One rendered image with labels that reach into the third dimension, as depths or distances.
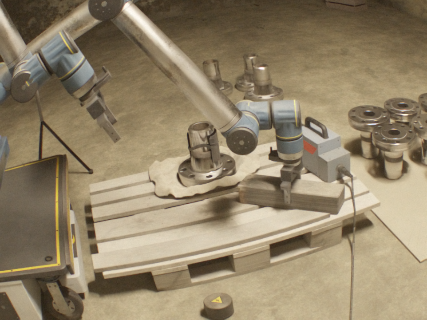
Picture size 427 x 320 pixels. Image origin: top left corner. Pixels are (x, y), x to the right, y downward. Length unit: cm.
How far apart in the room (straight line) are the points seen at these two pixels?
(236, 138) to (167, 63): 36
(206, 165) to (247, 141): 59
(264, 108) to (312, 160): 49
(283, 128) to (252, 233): 41
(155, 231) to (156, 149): 109
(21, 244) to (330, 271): 126
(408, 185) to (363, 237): 49
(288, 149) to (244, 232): 36
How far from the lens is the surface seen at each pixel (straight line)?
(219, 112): 194
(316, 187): 225
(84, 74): 160
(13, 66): 175
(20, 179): 255
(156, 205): 245
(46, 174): 250
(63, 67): 158
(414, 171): 281
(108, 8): 187
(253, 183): 232
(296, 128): 213
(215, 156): 252
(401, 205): 252
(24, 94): 160
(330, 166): 241
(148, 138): 346
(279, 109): 210
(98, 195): 263
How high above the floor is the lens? 138
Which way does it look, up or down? 26 degrees down
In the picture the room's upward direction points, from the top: 8 degrees counter-clockwise
